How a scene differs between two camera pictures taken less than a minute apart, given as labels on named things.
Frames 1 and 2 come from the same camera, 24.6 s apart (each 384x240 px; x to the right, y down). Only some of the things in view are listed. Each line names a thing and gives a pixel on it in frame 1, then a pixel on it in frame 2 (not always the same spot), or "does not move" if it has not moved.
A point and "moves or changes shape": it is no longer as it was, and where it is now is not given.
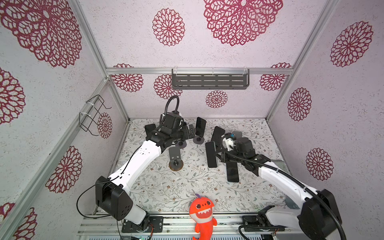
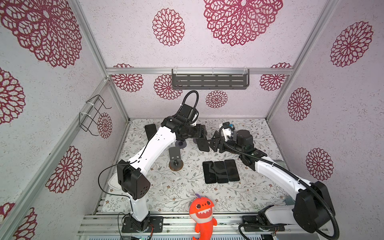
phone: [200, 126] moves or changes shape
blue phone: [232, 172] does not move
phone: [211, 151] → [209, 173]
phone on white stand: [149, 127] does not move
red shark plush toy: [200, 211] does not move
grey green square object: [281, 165] does not move
